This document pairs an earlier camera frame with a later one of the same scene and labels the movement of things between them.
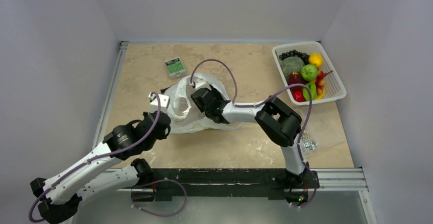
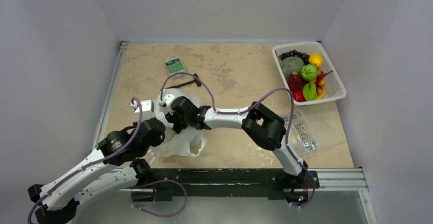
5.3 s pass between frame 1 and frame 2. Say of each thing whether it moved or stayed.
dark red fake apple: stayed
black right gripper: moved
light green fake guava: stayed
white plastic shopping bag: moved
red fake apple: stayed
